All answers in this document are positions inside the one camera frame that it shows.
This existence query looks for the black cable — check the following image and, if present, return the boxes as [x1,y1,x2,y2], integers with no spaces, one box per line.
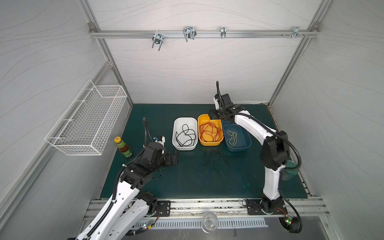
[175,123,197,148]

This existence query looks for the red cable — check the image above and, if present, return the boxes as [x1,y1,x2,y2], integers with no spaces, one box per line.
[199,121,223,142]
[199,121,224,143]
[199,121,223,143]

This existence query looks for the yellow cable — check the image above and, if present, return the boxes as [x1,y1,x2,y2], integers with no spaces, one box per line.
[226,129,239,148]
[226,129,239,147]

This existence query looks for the cable pile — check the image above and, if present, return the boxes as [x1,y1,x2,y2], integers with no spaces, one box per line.
[201,146,232,177]

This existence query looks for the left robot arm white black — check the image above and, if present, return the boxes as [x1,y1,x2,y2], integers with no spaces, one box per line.
[77,119,179,240]

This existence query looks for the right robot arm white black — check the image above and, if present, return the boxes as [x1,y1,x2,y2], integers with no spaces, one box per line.
[209,85,303,234]

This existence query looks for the white plastic bin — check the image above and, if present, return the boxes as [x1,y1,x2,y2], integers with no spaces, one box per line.
[172,117,198,151]

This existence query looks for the yellow plastic bin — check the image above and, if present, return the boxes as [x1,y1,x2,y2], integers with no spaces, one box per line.
[198,114,224,147]

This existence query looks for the blue plastic bin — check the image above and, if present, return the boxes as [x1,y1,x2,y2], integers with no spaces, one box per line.
[222,120,252,152]

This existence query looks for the sauce bottle yellow cap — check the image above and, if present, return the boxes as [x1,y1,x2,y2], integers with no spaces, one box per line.
[114,137,133,158]

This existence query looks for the clear glass cup front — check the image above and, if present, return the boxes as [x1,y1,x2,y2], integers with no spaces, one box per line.
[201,212,219,234]

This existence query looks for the metal clamp small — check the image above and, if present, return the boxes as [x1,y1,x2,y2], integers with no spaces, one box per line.
[221,27,227,39]

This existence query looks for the green lidded glass jar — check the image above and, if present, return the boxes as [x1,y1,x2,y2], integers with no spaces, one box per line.
[281,160,299,181]

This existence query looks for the metal u-bolt clamp middle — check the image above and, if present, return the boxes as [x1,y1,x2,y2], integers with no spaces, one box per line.
[183,27,197,42]

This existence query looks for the metal u-bolt clamp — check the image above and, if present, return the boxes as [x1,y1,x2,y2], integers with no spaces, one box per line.
[183,27,197,42]
[152,33,164,51]

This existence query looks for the metal u-bolt clamp left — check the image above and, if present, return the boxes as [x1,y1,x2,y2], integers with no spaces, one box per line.
[152,33,164,51]

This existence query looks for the white vent grille strip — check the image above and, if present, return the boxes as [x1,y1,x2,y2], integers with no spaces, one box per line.
[128,217,269,231]

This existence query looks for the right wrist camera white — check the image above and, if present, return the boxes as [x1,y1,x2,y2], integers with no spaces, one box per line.
[214,96,220,111]

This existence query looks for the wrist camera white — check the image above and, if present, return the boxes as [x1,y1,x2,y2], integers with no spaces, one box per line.
[214,96,220,111]
[152,135,166,154]

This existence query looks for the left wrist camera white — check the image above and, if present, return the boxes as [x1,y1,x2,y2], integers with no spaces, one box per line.
[152,135,166,154]

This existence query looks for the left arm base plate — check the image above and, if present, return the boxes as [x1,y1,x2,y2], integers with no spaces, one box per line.
[146,201,171,217]

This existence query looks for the white wire basket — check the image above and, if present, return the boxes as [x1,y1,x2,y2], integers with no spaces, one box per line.
[45,80,127,156]

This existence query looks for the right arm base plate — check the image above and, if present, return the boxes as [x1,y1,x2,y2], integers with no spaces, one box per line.
[242,198,288,216]

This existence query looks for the aluminium crossbar rail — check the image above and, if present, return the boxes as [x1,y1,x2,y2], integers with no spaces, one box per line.
[90,28,321,39]

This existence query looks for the metal bracket right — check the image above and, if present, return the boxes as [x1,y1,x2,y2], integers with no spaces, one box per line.
[282,27,309,39]

